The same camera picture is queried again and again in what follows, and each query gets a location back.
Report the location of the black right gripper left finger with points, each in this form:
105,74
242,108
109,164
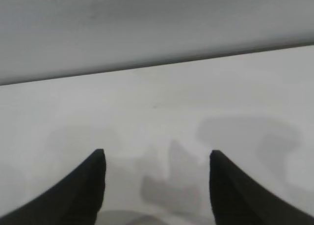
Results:
73,198

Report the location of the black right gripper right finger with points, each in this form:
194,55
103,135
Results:
235,200

